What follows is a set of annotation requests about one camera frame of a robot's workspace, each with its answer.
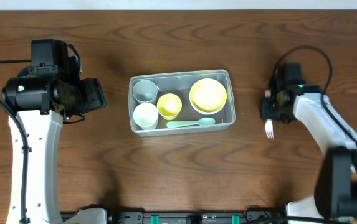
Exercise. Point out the white plastic bowl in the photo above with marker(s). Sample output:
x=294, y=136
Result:
x=207, y=112

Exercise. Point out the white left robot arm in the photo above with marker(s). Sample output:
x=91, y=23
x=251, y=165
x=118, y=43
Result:
x=40, y=104

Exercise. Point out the white plastic cup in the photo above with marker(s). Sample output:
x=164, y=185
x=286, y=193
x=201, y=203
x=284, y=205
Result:
x=145, y=115

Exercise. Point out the white plastic fork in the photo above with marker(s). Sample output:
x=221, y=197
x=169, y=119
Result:
x=269, y=130

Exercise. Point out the mint green plastic spoon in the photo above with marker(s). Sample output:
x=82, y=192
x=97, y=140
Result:
x=200, y=122

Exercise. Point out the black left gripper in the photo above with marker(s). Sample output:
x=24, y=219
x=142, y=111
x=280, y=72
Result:
x=94, y=93

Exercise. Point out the grey plastic cup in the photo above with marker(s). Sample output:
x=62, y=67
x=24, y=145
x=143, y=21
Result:
x=145, y=91

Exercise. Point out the yellow plastic cup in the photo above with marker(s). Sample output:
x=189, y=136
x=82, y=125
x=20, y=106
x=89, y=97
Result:
x=169, y=106

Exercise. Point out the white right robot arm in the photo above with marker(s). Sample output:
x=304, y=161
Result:
x=335, y=193

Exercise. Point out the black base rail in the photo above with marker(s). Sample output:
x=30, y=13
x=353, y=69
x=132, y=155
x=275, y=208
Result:
x=141, y=216

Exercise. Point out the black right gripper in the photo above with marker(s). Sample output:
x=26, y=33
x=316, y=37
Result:
x=271, y=109

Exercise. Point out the yellow plastic bowl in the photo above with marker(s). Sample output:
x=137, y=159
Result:
x=208, y=94

